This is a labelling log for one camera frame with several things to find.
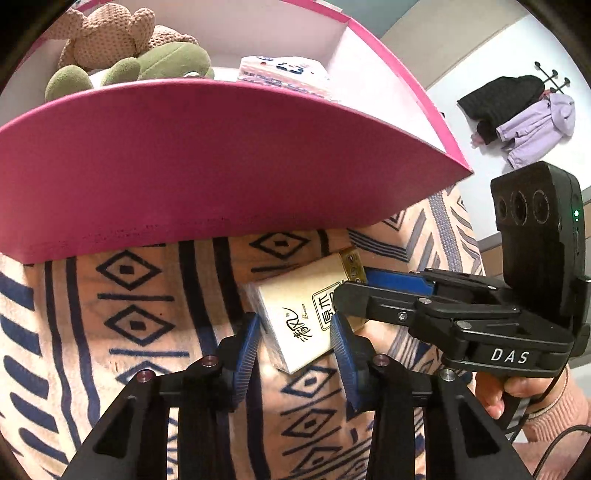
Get gold tissue pack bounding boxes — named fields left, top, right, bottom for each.
left=245, top=247, right=367, bottom=374

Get floral tissue pack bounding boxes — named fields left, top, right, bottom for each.
left=238, top=56, right=329, bottom=98

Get green frog plush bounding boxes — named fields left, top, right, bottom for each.
left=44, top=42, right=214, bottom=102

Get pink knit plush toy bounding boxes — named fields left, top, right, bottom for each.
left=43, top=3, right=197, bottom=71

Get right hand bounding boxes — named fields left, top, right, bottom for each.
left=474, top=370, right=568, bottom=419

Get pink knit sleeve right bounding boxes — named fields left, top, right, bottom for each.
left=514, top=368, right=590, bottom=479

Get orange navy patterned blanket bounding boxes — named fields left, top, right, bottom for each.
left=1, top=187, right=483, bottom=479

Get lilac jacket on hook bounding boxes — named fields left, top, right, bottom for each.
left=496, top=93, right=576, bottom=170

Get pink cardboard box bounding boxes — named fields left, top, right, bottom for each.
left=1, top=1, right=470, bottom=263

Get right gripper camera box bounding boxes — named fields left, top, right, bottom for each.
left=491, top=161, right=588, bottom=332

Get wall coat hooks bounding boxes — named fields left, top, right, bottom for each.
left=534, top=61, right=571, bottom=94

